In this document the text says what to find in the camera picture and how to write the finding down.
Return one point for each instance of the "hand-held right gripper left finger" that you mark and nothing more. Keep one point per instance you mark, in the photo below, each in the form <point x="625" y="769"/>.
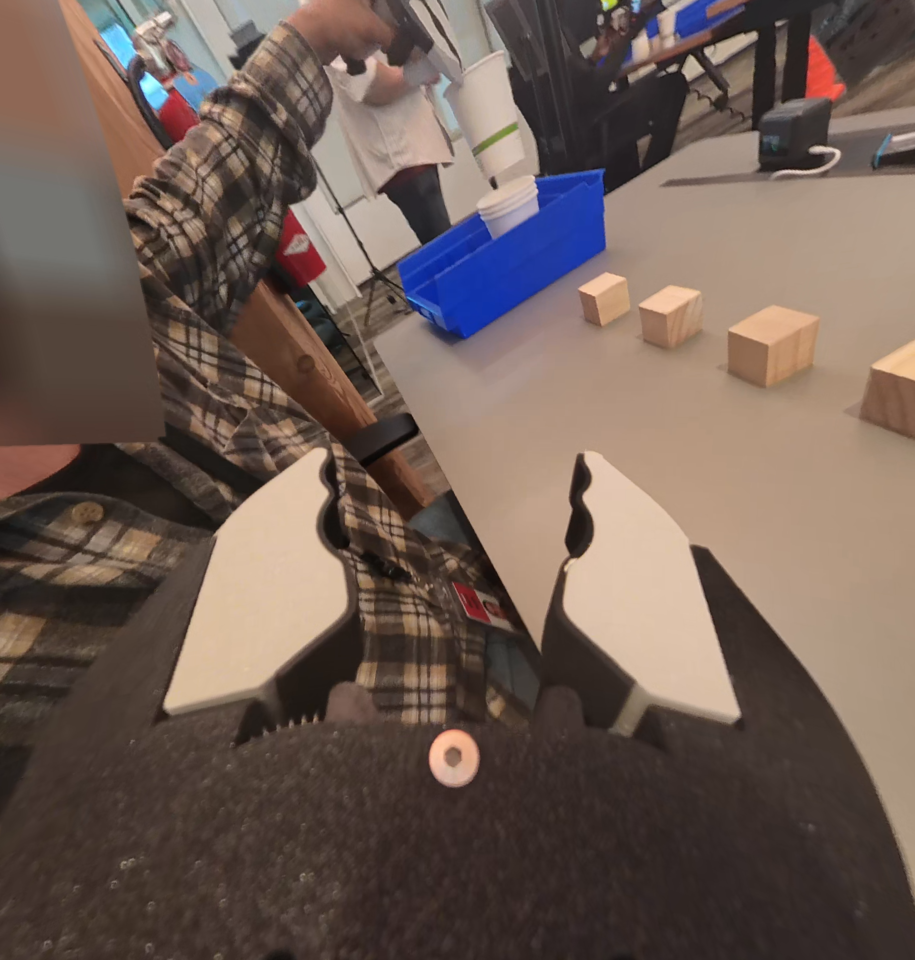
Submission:
<point x="262" y="600"/>

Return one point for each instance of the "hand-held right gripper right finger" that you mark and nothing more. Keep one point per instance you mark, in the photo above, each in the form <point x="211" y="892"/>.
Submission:
<point x="645" y="607"/>

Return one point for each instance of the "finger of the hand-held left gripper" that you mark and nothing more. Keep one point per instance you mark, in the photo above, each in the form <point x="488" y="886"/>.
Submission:
<point x="427" y="22"/>
<point x="450" y="41"/>

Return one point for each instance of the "white cup green band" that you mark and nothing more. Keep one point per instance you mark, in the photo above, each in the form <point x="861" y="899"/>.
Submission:
<point x="487" y="112"/>

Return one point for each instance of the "white paper cup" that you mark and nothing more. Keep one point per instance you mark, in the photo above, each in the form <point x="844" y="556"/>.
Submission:
<point x="510" y="210"/>

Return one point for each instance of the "blue plastic bin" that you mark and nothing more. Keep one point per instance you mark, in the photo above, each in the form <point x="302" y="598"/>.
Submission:
<point x="502" y="277"/>

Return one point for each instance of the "wooden cube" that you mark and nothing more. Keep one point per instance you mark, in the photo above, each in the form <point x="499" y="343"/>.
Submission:
<point x="669" y="319"/>
<point x="604" y="300"/>
<point x="772" y="349"/>
<point x="904" y="390"/>

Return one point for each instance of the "person's left forearm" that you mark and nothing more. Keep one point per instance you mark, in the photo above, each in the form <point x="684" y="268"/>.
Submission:
<point x="240" y="165"/>

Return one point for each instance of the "person's left hand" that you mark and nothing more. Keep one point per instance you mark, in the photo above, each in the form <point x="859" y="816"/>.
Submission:
<point x="345" y="26"/>

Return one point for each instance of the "small black monitor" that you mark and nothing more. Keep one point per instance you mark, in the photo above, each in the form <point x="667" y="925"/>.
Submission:
<point x="510" y="30"/>

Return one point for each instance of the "red id badge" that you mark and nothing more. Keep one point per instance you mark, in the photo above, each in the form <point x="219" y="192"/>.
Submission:
<point x="480" y="604"/>

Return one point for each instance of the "person's plaid shirt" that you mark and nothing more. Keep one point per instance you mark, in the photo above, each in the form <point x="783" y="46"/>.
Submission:
<point x="90" y="600"/>

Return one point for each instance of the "black chair armrest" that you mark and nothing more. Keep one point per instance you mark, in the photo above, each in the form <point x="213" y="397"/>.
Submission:
<point x="382" y="439"/>

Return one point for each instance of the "black tripod light stand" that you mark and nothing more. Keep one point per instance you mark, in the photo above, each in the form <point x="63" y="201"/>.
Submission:
<point x="367" y="259"/>

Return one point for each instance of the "red fire extinguisher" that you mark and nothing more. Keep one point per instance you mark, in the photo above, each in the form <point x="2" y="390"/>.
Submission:
<point x="300" y="255"/>

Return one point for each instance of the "blue parts bin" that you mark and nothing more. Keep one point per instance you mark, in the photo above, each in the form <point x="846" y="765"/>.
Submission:
<point x="697" y="19"/>

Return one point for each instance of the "wooden office desk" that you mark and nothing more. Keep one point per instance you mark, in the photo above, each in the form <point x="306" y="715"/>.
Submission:
<point x="772" y="45"/>

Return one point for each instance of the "black charger box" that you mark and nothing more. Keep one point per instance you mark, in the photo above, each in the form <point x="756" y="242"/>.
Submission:
<point x="791" y="135"/>

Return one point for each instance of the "orange traffic cone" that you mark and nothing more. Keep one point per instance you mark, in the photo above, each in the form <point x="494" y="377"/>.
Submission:
<point x="825" y="67"/>

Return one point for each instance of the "small black blue device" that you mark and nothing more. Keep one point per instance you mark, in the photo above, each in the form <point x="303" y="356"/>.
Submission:
<point x="904" y="148"/>

